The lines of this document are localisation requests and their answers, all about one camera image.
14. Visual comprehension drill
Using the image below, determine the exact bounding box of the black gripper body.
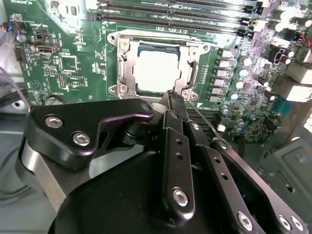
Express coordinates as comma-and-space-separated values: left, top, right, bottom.
48, 150, 236, 234

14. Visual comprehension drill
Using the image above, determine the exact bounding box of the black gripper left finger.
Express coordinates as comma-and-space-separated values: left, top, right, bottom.
15, 90, 196, 222

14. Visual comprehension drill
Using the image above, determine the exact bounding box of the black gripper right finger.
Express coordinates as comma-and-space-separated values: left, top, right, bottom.
185, 121, 309, 234

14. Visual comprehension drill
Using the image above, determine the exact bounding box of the thin metal locking lever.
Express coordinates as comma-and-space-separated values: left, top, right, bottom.
117, 34, 212, 49
185, 100, 222, 142

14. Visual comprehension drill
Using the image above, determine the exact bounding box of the silver square CPU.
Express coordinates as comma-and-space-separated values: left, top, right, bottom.
133, 43, 183, 96

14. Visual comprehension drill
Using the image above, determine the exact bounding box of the metal socket cover frame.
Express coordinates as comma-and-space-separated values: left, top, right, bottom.
118, 39, 197, 98

